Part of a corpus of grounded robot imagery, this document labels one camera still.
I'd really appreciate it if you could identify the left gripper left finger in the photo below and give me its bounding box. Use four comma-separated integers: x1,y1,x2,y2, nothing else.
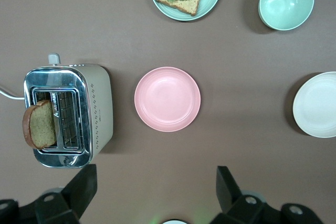
35,164,98,224

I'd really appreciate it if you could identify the green bowl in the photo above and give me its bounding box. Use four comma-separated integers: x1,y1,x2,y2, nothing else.
258,0,315,31

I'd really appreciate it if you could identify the pink plate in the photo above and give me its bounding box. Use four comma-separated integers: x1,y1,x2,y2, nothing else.
134,66,202,132

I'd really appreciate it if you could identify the beige chrome two-slot toaster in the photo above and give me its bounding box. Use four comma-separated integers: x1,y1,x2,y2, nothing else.
23,53,116,169

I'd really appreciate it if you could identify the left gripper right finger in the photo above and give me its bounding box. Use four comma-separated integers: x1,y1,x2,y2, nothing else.
209,166,279,224

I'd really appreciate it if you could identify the white toaster power cable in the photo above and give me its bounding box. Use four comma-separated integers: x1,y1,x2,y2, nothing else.
0,87,26,101

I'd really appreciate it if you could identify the brown toast slice in toaster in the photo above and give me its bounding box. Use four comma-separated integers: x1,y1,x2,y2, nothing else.
22,99,58,149

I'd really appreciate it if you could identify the beige plate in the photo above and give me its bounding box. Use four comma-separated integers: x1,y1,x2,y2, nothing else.
292,71,336,138

